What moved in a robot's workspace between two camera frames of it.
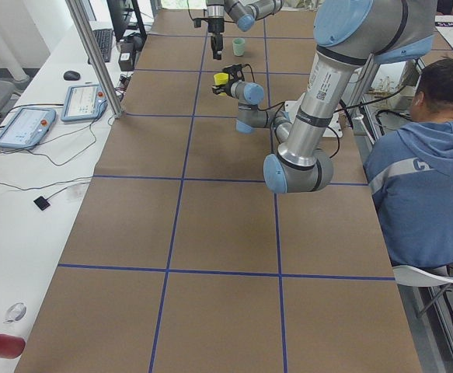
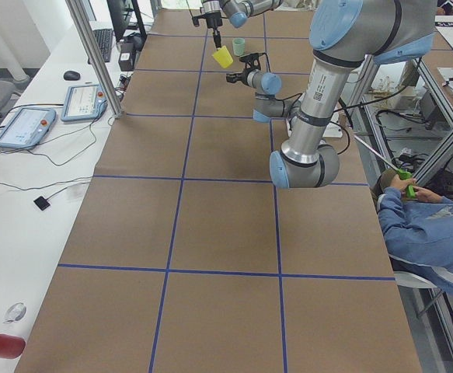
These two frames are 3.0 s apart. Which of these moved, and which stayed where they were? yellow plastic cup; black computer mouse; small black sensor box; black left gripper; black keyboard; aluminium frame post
Moved: black left gripper; yellow plastic cup
Stayed: small black sensor box; black keyboard; aluminium frame post; black computer mouse
